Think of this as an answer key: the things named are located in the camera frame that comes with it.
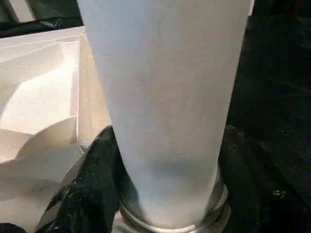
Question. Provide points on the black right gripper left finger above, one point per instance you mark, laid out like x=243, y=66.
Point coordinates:
x=87, y=194

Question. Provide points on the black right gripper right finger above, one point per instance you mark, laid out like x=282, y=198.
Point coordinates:
x=262, y=184

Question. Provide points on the white plastic table top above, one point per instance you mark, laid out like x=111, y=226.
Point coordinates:
x=43, y=97

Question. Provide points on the white plastic table leg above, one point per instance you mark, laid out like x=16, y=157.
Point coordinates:
x=165, y=97

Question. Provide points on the black mat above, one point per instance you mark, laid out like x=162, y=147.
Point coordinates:
x=277, y=77

